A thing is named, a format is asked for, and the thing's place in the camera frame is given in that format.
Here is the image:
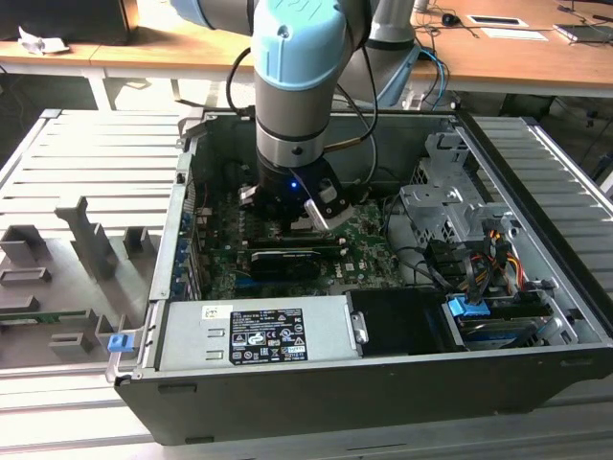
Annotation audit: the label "blue plastic case latch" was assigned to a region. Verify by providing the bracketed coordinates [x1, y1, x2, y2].
[107, 333, 134, 356]

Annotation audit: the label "wooden desk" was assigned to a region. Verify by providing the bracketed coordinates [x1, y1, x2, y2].
[89, 0, 613, 114]
[0, 39, 115, 112]

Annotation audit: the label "grey plastic case latch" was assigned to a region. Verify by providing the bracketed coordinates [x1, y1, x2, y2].
[176, 106, 206, 145]

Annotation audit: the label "green RAM stick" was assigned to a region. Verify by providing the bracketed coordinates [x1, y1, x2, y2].
[0, 310, 92, 325]

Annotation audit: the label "black monitor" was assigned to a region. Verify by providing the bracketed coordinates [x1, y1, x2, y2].
[0, 0, 142, 47]

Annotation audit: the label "green motherboard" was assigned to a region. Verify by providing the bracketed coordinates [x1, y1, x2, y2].
[189, 181, 408, 301]

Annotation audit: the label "silver perforated drive cage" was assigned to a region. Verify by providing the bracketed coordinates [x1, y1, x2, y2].
[398, 129, 523, 253]

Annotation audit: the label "white paper sheet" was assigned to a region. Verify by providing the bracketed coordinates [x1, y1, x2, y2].
[480, 27, 551, 42]

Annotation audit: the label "grey parts rack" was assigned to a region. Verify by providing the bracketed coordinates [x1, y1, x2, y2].
[0, 195, 163, 371]

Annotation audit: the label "grey laptop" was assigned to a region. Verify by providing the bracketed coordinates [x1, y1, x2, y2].
[553, 22, 613, 45]

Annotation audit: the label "blue cable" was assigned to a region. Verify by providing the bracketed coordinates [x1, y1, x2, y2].
[420, 46, 450, 104]

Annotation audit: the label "white framed desk grommet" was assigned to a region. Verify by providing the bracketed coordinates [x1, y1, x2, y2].
[466, 13, 529, 28]

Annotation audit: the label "black disk wire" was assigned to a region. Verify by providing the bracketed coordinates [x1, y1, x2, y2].
[462, 253, 485, 308]

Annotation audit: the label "hard disk in blue carrier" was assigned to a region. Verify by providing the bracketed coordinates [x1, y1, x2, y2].
[441, 294, 559, 354]

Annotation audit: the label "yellow red power wires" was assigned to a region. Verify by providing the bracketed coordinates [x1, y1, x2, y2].
[460, 228, 526, 308]

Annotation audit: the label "black graphics card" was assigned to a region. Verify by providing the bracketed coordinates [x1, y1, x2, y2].
[248, 247, 322, 284]

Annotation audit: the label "pale blue teach pendant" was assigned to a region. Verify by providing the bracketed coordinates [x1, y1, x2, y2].
[376, 46, 422, 110]

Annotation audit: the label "grey power supply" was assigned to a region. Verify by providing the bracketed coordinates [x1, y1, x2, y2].
[153, 294, 371, 374]

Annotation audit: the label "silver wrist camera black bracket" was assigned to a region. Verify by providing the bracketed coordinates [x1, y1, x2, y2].
[303, 177, 356, 232]

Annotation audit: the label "crumpled white paper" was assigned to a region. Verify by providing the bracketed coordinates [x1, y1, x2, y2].
[17, 26, 72, 57]

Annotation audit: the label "black PC case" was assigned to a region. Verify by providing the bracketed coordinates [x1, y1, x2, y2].
[105, 107, 613, 447]

